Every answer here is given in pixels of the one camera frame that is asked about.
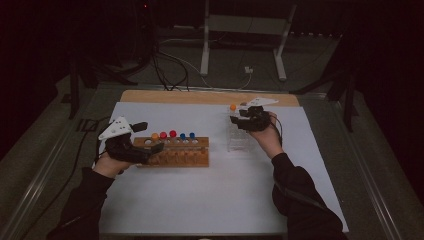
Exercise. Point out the clear acrylic test tube rack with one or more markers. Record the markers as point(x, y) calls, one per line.
point(238, 141)

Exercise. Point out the person's right hand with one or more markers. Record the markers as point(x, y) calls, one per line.
point(270, 141)

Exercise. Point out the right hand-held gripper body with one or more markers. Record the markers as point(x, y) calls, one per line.
point(258, 118)

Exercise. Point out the white table mat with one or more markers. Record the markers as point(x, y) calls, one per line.
point(216, 193)

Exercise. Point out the person's left hand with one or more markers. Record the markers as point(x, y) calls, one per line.
point(110, 166)

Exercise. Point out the grey metal stand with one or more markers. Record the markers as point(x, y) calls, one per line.
point(245, 25)

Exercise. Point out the wooden test tube rack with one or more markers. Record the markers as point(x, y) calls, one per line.
point(186, 160)

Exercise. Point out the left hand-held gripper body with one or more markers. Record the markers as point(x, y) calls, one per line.
point(126, 151)

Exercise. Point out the metal floor rail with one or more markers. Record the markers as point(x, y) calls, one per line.
point(36, 180)
point(373, 180)

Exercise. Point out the blue capped test tube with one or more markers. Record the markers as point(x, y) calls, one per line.
point(182, 136)
point(192, 135)

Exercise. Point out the black tripod stand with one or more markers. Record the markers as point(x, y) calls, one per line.
point(75, 86)
point(348, 93)

